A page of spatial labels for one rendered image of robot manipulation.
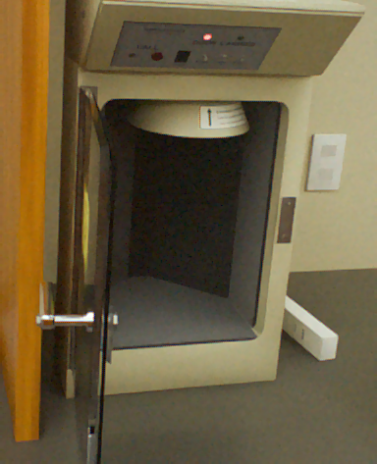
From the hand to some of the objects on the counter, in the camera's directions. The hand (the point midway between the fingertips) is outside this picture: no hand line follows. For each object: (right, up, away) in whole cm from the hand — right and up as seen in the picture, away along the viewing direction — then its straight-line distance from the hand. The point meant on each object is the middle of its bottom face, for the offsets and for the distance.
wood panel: (-72, -9, +14) cm, 74 cm away
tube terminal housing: (-50, -9, +19) cm, 54 cm away
